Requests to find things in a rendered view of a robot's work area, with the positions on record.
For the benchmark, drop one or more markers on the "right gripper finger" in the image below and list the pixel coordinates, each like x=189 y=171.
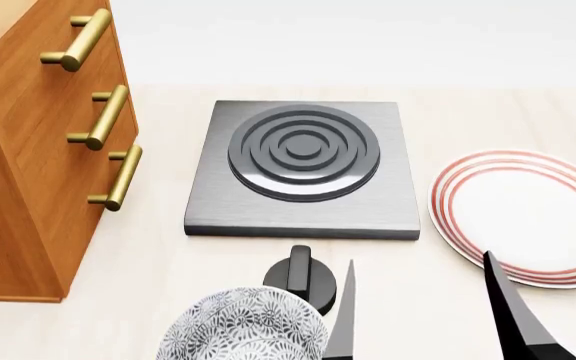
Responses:
x=515 y=318
x=343 y=322

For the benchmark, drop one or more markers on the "white plate with red rings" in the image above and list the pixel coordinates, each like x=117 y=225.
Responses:
x=523 y=213

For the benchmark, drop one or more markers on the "black round stove knob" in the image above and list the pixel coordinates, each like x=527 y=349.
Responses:
x=302 y=273

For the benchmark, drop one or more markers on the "wooden drawer cabinet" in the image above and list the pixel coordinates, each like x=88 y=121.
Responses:
x=23 y=157

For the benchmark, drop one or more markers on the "grey square hot plate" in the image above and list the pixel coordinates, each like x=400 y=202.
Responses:
x=302 y=176

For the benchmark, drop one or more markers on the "white floral patterned bowl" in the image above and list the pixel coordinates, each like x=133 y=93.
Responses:
x=248 y=326

